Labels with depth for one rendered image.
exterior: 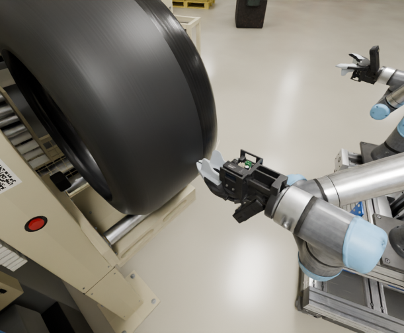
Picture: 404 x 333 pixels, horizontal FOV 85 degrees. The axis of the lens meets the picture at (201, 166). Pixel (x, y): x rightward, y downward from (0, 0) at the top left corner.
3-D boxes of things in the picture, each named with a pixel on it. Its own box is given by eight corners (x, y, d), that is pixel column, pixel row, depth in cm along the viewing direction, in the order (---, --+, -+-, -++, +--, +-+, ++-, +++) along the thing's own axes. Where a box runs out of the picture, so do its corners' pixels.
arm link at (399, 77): (408, 96, 103) (421, 79, 97) (382, 88, 108) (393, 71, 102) (412, 91, 107) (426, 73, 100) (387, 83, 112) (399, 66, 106)
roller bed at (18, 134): (-2, 190, 78) (-81, 120, 56) (-14, 170, 84) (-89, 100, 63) (54, 160, 88) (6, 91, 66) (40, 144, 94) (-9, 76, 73)
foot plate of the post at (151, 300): (123, 343, 119) (121, 343, 117) (97, 304, 131) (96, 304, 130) (161, 301, 133) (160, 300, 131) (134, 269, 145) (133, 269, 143)
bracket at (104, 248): (112, 268, 65) (101, 255, 57) (53, 193, 83) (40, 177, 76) (122, 259, 66) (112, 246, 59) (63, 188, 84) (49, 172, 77)
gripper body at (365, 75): (348, 78, 117) (372, 86, 111) (356, 63, 111) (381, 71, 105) (355, 72, 120) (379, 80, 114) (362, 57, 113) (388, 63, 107)
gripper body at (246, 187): (239, 147, 45) (295, 171, 39) (238, 176, 51) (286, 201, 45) (215, 166, 42) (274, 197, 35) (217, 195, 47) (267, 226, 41)
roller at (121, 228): (98, 236, 67) (108, 247, 67) (99, 236, 63) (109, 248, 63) (181, 172, 84) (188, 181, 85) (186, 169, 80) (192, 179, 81)
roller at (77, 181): (58, 187, 80) (66, 197, 80) (56, 184, 76) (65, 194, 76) (137, 141, 97) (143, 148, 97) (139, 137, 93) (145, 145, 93)
